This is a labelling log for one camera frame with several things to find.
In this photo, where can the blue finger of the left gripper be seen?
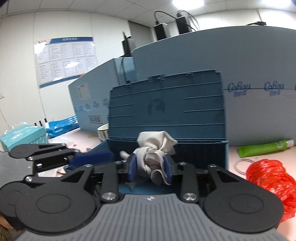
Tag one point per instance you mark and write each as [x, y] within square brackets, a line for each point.
[92, 158]

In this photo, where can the grey cloth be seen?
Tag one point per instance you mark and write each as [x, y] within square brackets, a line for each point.
[152, 147]

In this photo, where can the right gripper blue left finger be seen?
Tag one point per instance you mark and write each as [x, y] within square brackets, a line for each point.
[110, 184]

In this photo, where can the large blue-grey Cobou carton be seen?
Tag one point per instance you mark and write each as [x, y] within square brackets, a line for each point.
[257, 65]

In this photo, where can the wall notice poster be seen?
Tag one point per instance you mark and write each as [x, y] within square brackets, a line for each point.
[62, 59]

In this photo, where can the blue plastic package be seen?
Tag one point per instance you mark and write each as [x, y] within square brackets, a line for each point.
[59, 127]

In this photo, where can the red plastic bag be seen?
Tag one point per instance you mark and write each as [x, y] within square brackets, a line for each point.
[272, 176]

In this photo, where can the green tube white cap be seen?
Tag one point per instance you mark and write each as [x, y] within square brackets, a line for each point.
[254, 150]

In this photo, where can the person left hand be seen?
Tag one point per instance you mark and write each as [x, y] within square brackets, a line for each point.
[5, 228]

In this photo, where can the white rubber band loop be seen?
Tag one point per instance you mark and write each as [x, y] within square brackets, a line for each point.
[242, 165]

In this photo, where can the black power adapter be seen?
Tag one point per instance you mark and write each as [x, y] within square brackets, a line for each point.
[128, 45]
[186, 22]
[161, 29]

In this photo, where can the blue container storage box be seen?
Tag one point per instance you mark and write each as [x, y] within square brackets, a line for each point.
[188, 106]

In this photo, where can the teal tissue box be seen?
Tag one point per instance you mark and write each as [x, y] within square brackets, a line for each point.
[25, 134]

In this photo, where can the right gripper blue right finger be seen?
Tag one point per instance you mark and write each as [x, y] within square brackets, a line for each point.
[182, 175]

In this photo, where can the small blue-grey carton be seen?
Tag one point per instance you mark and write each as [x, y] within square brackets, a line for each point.
[90, 93]

